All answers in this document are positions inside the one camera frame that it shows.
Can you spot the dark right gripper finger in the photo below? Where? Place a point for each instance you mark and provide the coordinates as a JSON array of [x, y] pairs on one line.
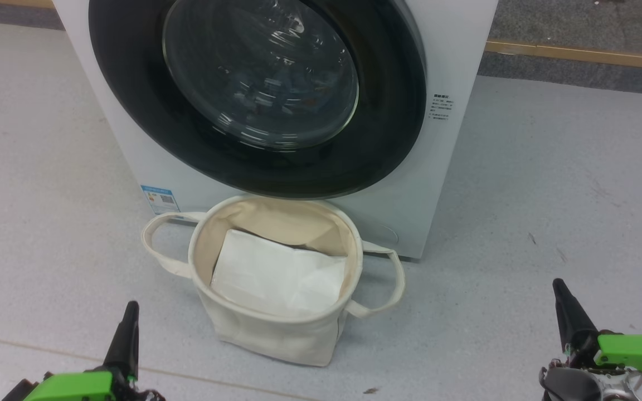
[[573, 323]]

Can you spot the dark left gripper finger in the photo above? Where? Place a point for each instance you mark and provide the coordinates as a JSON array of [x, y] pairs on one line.
[[125, 345]]

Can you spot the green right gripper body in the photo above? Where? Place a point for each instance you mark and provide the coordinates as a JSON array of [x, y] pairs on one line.
[[638, 353]]

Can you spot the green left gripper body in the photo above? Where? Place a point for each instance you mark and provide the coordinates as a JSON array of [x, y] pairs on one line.
[[73, 387]]

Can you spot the washing machine door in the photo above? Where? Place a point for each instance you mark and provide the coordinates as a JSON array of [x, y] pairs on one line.
[[388, 111]]

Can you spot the cream canvas laundry basket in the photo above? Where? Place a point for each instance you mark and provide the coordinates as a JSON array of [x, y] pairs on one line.
[[276, 340]]

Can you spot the white cloth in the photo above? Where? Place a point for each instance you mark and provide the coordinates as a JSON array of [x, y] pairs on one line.
[[276, 275]]

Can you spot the white front-load washing machine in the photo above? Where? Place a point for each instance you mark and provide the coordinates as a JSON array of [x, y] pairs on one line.
[[131, 145]]

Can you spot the blue energy label sticker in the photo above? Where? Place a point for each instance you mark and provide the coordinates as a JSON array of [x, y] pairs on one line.
[[160, 199]]

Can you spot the round white filter cover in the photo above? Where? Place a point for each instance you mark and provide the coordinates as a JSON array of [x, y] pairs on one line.
[[385, 234]]

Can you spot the small black text sticker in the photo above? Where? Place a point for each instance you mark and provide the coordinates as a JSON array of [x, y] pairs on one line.
[[441, 107]]

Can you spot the wooden baseboard strip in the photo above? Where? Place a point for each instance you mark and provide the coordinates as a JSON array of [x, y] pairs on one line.
[[583, 54]]

